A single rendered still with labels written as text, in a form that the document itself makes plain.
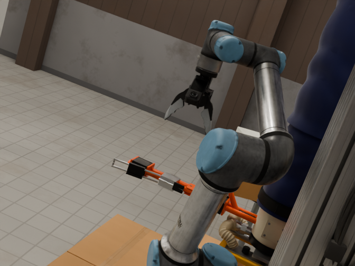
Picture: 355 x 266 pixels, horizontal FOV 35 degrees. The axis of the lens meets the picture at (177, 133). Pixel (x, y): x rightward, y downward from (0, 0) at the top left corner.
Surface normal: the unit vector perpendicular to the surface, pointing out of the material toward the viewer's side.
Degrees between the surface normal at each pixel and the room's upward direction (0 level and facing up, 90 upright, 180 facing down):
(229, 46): 90
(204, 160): 83
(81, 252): 0
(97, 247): 0
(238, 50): 90
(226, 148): 61
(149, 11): 90
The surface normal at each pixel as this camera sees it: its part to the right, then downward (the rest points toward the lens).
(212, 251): 0.44, -0.87
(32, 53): -0.24, 0.20
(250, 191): 0.11, 0.33
